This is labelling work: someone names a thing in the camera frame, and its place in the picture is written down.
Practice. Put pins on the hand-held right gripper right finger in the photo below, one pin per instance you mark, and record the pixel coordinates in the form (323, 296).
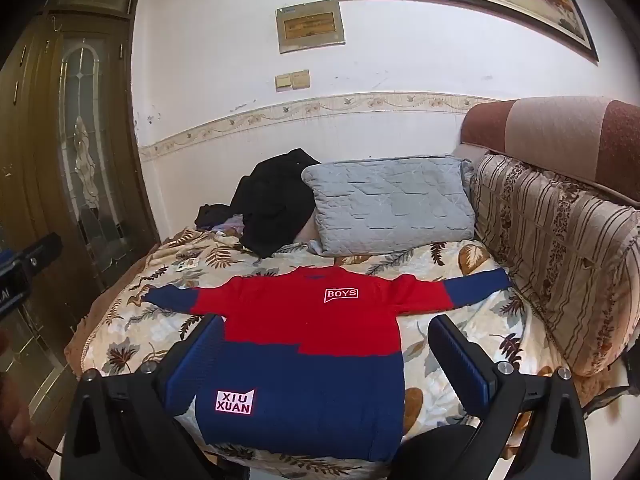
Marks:
(465, 360)

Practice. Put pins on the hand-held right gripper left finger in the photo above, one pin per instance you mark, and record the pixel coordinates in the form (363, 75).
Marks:
(200, 360)

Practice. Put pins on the red and blue sweater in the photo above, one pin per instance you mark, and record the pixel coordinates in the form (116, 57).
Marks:
(310, 335)

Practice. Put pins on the leaf-print blanket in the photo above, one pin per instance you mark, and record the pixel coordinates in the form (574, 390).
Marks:
(150, 330)

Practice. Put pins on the purple cloth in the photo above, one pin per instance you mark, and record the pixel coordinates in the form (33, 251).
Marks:
(230, 225)

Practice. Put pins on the striped floral back cushion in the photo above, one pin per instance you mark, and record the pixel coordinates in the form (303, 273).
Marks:
(550, 240)

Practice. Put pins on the grey quilted pillow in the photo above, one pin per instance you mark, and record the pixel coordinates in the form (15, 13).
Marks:
(390, 205)

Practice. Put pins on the wooden door with glass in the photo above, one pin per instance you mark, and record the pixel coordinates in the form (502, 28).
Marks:
(85, 110)

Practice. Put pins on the black garment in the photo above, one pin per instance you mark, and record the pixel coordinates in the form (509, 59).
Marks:
(275, 200)

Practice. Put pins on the brown and pink headboard cover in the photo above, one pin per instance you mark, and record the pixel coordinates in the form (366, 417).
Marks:
(550, 130)

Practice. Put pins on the beige wall switch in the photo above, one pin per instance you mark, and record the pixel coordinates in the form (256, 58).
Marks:
(283, 82)
(300, 79)

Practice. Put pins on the framed wall plaque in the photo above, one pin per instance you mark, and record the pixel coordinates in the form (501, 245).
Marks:
(310, 25)

